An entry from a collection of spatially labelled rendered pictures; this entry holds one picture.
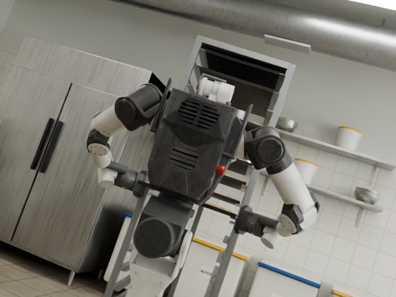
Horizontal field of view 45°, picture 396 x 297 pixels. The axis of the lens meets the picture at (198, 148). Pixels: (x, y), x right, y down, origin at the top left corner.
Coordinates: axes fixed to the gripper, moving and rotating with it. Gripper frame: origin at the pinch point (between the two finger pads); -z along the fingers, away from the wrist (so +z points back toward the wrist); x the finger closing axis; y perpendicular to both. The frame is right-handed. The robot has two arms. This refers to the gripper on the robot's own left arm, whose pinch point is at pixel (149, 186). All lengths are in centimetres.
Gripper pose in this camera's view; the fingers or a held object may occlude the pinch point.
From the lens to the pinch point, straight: 218.2
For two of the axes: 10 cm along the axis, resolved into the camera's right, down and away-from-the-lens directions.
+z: -7.2, -3.2, -6.2
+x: 3.3, -9.4, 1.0
